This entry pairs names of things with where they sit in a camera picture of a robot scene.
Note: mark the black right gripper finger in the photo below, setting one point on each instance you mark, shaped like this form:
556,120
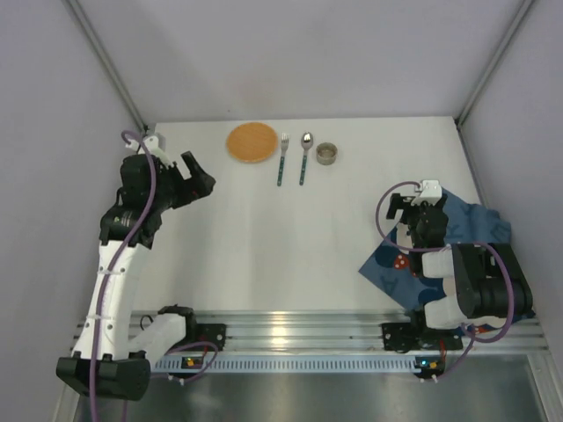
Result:
438,207
397,203

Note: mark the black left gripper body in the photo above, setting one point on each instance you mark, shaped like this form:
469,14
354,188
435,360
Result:
181,177

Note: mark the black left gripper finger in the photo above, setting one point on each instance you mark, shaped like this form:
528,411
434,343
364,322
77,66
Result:
203,184
191,163

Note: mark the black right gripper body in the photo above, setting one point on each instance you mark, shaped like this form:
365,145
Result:
413,211

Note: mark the blue cartoon placemat cloth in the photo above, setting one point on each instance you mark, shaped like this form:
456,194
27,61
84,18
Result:
386,269

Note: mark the round woven bamboo plate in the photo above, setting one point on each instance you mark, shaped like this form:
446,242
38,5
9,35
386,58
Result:
252,142

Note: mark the small ceramic cup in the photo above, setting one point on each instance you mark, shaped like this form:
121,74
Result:
326,153

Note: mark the green handled fork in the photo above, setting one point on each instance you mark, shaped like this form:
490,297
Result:
284,148

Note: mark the green handled spoon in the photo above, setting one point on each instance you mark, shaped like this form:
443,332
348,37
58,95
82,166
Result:
307,141

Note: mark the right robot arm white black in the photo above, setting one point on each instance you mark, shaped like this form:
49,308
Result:
489,290

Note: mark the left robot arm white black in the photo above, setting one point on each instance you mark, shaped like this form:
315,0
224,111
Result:
105,361

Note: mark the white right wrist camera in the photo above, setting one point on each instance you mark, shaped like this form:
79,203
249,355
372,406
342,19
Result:
428,191

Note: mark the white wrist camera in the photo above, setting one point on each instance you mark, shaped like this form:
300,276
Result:
428,191
155,145

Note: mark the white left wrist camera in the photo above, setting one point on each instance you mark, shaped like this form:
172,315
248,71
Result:
155,145

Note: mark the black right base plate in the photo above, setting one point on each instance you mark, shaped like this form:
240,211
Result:
405,337

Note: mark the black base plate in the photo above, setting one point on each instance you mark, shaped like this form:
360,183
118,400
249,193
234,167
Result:
198,333
405,337

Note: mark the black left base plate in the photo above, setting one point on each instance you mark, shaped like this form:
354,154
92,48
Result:
198,333

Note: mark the aluminium mounting rail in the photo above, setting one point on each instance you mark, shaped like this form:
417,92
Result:
342,331

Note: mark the slotted cable duct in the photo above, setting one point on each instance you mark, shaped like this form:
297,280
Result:
297,364

